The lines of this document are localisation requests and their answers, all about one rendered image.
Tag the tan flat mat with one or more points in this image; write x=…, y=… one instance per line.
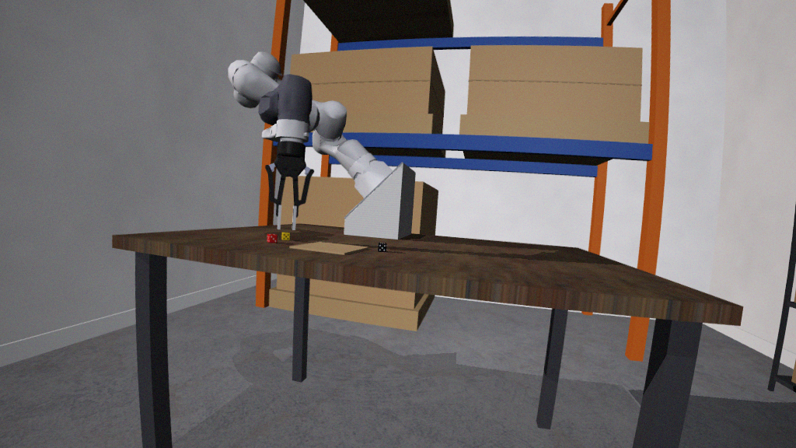
x=333, y=248

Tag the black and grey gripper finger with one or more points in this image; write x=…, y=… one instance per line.
x=308, y=172
x=270, y=169

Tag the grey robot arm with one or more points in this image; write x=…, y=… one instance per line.
x=289, y=108

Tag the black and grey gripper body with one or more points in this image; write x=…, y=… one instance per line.
x=290, y=153

